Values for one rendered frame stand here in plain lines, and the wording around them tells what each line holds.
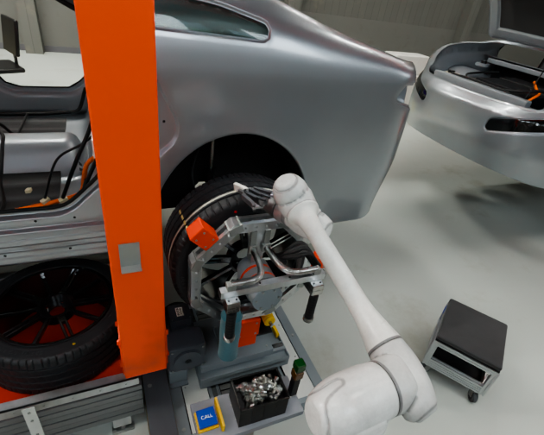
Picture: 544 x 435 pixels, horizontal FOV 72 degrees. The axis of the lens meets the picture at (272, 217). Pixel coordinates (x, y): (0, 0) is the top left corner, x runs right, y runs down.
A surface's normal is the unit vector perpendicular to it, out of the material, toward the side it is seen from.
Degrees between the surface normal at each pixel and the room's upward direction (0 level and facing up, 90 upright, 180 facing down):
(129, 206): 90
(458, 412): 0
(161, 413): 0
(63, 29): 90
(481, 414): 0
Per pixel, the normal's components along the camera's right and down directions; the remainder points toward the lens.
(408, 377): 0.39, -0.62
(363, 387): 0.11, -0.79
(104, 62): 0.38, 0.54
